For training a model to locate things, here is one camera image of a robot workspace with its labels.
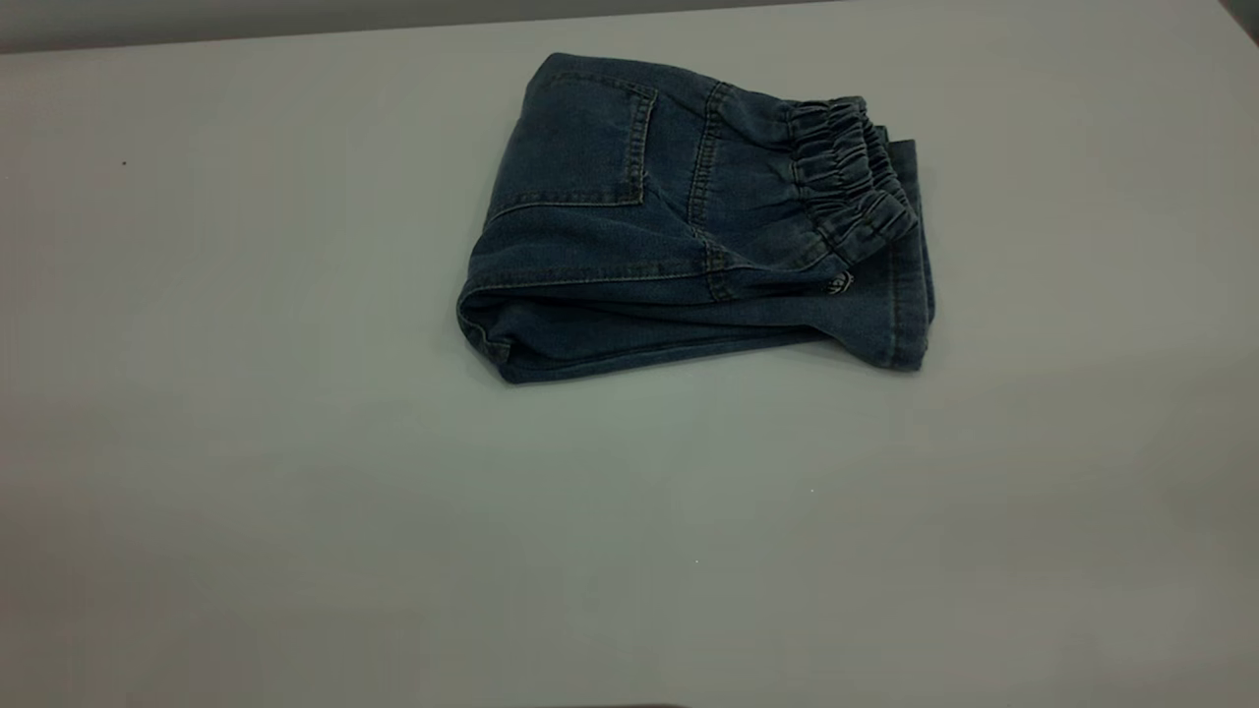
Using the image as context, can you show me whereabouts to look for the blue denim kids pants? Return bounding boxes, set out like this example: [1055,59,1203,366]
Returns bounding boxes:
[455,52,936,386]

